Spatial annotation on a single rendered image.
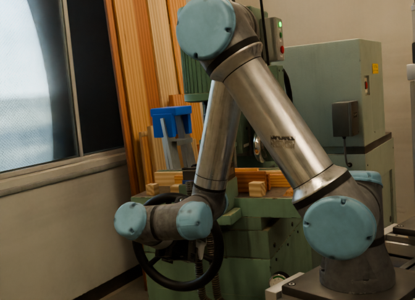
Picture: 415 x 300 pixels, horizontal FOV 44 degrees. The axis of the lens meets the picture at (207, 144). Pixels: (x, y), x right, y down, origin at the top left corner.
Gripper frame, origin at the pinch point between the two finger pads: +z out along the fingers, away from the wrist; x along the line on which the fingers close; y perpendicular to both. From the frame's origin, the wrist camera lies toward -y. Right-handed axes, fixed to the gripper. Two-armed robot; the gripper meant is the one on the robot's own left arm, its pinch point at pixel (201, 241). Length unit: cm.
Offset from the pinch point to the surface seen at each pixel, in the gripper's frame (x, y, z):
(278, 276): 13.7, 5.8, 23.7
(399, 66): 40, -166, 218
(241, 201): 3.2, -15.7, 18.9
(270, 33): 7, -83, 32
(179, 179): -24.7, -28.1, 29.3
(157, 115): -69, -81, 79
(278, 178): 11.2, -26.3, 30.9
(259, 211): 8.4, -12.8, 20.5
